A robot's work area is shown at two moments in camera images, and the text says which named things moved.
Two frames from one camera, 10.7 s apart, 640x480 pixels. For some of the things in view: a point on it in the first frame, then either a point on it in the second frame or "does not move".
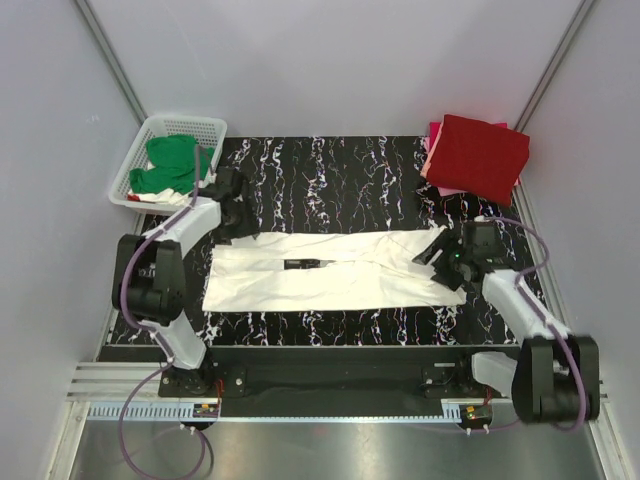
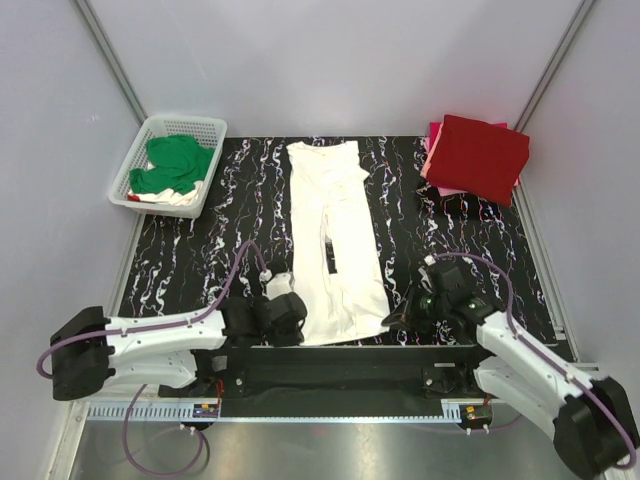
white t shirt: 321,271 to 330,198
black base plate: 328,380 does not move
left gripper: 247,227 to 293,338
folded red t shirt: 478,157 does not move
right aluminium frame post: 571,31 does not move
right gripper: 440,242 to 400,316
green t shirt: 171,165 does not move
